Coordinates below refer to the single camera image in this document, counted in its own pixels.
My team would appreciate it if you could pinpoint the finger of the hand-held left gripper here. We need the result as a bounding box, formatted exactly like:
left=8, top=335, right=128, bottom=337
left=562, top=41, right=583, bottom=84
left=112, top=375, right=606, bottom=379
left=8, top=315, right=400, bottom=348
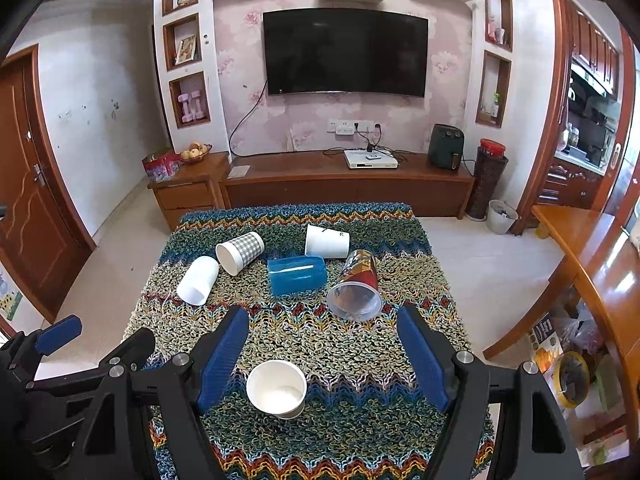
left=29, top=327, right=156, bottom=396
left=10, top=314, right=84, bottom=376

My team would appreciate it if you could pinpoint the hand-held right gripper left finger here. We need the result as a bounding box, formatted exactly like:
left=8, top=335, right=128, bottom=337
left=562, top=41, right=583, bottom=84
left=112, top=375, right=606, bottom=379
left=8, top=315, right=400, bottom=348
left=75, top=306, right=251, bottom=480

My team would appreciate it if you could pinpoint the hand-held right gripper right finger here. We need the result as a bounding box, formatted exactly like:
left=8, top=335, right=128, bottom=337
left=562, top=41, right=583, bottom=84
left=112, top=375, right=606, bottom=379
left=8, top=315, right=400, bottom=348
left=396, top=304, right=586, bottom=480

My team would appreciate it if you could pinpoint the short white paper cup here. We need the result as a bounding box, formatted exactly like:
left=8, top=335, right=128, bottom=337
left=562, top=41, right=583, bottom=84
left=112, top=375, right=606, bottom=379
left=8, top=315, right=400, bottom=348
left=245, top=360, right=308, bottom=420

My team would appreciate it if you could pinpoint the plain white cup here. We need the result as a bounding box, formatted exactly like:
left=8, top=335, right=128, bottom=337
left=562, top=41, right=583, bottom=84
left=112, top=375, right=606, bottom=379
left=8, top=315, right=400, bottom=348
left=176, top=255, right=220, bottom=306

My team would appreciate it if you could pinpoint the checked paper cup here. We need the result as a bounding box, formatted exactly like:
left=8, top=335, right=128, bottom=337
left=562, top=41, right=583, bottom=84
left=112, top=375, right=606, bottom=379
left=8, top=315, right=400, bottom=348
left=215, top=232, right=265, bottom=276

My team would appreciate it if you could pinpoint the blue plastic cup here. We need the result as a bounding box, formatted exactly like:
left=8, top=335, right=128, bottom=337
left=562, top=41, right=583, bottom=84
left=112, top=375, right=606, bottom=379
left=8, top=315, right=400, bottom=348
left=267, top=255, right=328, bottom=297

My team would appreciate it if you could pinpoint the red patterned plastic cup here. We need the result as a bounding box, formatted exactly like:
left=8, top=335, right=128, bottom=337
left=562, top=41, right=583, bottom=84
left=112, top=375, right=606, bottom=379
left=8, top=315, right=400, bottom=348
left=326, top=249, right=383, bottom=320

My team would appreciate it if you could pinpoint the white cup with leaf print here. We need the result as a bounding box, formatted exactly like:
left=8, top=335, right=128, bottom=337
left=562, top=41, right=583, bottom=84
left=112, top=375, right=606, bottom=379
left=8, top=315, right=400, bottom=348
left=304, top=224, right=351, bottom=259

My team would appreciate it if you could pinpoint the colourful knitted table cover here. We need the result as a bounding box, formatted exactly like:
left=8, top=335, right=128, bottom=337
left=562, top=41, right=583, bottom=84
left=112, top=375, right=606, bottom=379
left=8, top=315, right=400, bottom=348
left=122, top=202, right=496, bottom=480

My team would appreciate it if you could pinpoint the blue cardboard box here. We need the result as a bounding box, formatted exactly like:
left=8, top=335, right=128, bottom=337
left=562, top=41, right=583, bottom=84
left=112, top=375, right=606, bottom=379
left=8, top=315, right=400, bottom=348
left=531, top=312, right=557, bottom=356

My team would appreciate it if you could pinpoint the brown wooden door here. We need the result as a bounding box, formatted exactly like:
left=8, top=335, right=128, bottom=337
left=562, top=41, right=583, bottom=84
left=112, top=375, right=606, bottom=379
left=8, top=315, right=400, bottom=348
left=0, top=45, right=96, bottom=323

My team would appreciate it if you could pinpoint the yellow tape roll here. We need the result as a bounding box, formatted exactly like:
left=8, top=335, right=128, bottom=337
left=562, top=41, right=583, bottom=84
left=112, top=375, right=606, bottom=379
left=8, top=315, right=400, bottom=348
left=552, top=351, right=591, bottom=408

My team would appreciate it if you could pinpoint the small wooden drawer cabinet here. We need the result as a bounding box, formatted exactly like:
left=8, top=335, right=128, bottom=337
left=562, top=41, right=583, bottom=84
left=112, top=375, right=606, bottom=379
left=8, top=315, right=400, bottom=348
left=148, top=152, right=231, bottom=217

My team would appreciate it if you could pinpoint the white waste bin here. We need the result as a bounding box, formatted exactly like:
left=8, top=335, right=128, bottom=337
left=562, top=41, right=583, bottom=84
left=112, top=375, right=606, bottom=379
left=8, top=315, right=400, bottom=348
left=486, top=199, right=519, bottom=235

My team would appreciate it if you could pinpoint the red and pink gift box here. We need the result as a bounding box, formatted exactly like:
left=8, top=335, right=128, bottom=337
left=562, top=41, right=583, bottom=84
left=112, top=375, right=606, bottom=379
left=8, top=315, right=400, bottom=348
left=142, top=149, right=181, bottom=183

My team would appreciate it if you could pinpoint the dark wicker stand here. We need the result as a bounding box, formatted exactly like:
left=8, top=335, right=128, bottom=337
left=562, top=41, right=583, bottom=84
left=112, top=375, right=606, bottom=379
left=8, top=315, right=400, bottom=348
left=466, top=150, right=509, bottom=221

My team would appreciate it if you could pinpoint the long wooden television cabinet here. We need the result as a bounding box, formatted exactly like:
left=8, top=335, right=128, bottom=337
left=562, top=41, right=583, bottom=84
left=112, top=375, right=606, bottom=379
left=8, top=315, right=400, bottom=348
left=218, top=149, right=476, bottom=219

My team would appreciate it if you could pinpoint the glossy wooden dining table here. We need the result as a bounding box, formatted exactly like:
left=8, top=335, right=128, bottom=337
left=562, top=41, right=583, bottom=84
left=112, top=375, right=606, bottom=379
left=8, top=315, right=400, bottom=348
left=482, top=205, right=640, bottom=411

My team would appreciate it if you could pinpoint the bowl of fruit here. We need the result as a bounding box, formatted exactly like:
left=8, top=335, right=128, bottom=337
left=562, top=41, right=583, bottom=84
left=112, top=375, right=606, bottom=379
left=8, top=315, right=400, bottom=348
left=179, top=143, right=213, bottom=164

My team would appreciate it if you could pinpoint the white set-top box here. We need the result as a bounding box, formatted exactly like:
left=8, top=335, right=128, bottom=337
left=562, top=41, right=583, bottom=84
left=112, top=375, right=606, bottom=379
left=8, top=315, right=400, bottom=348
left=343, top=149, right=400, bottom=171

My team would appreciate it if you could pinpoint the dark green air fryer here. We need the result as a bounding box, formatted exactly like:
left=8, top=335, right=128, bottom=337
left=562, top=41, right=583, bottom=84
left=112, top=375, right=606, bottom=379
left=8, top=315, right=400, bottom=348
left=429, top=123, right=466, bottom=171

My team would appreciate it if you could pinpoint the wooden kitchen cabinet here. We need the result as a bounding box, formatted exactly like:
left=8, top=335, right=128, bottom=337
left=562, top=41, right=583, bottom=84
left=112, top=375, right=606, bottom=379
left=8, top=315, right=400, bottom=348
left=537, top=157, right=608, bottom=208

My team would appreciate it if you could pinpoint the framed picture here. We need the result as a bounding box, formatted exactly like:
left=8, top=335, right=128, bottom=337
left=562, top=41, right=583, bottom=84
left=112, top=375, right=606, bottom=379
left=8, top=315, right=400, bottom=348
left=175, top=35, right=198, bottom=65

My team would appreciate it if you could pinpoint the black flat television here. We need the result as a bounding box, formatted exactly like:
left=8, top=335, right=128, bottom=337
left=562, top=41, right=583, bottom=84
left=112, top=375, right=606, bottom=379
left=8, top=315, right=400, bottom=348
left=263, top=8, right=429, bottom=98

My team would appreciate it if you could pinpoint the colourful wall sticker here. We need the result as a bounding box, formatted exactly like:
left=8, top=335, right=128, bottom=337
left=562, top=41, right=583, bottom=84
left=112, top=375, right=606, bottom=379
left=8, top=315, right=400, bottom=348
left=0, top=267, right=23, bottom=321

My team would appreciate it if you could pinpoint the black television cable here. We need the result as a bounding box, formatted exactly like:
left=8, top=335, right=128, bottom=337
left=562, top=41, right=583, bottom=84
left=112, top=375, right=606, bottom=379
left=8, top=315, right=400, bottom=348
left=229, top=79, right=270, bottom=157

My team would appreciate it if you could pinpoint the white wall socket strip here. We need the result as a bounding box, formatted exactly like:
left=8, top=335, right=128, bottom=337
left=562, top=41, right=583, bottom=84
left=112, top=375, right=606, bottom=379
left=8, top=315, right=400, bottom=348
left=327, top=119, right=376, bottom=136

